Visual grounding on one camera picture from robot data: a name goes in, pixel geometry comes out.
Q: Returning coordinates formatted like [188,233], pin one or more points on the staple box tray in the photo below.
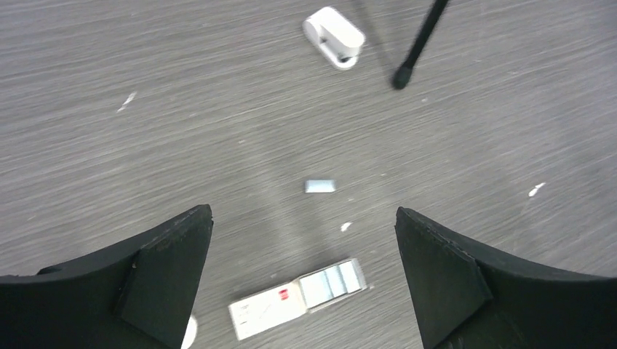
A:
[331,284]

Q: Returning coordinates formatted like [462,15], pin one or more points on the silver staple strip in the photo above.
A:
[320,186]

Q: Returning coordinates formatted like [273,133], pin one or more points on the black tripod stand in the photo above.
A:
[403,74]

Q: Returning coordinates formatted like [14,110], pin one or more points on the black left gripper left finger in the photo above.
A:
[137,293]

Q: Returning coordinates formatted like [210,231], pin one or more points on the white staple box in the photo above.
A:
[267,309]

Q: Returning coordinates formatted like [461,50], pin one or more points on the white staple remover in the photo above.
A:
[338,40]

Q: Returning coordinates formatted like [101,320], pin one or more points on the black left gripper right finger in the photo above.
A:
[467,294]

